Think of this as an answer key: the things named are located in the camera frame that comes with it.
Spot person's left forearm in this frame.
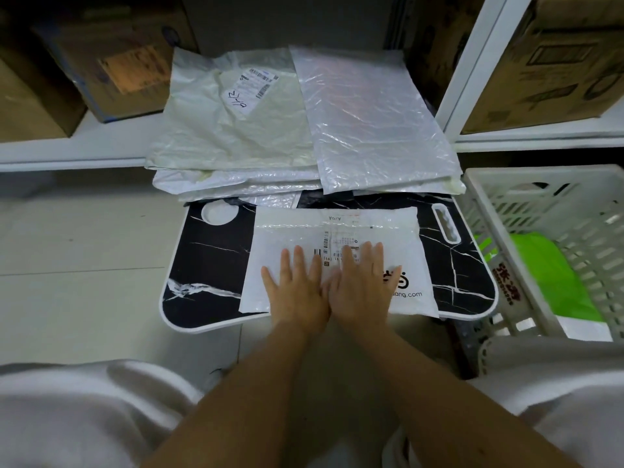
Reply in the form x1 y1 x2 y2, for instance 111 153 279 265
141 326 313 468

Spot translucent white bubble mailer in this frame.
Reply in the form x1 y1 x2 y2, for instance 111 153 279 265
288 45 467 196

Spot plain brown cardboard box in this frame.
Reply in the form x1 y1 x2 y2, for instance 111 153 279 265
0 43 88 144

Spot white plastic basket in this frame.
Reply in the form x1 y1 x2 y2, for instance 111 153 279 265
458 164 624 378

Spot black marble lap table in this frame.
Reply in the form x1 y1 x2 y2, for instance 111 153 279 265
161 192 500 333

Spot white mailer with logo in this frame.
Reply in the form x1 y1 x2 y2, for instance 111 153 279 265
239 207 441 319

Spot cardboard box with black print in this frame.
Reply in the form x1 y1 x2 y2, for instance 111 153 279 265
404 0 624 136

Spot person's white shorts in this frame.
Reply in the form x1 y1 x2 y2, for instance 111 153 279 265
0 335 624 468

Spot person's right forearm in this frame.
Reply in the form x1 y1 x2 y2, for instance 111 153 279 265
350 326 581 468

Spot white metal shelf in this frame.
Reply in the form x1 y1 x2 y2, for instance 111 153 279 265
0 0 624 172

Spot person's left hand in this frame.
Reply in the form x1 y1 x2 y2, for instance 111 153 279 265
261 246 332 337

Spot person's right hand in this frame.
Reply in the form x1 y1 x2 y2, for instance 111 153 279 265
321 240 403 335

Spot pile of white mailers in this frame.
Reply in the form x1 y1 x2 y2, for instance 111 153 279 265
144 47 467 210

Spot cardboard box with orange label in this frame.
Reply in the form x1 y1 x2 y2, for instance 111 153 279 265
34 4 198 124

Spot green poly mailer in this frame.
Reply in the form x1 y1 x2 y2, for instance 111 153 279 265
475 232 605 323

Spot white labelled poly mailer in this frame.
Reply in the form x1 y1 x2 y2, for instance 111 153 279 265
551 314 614 343

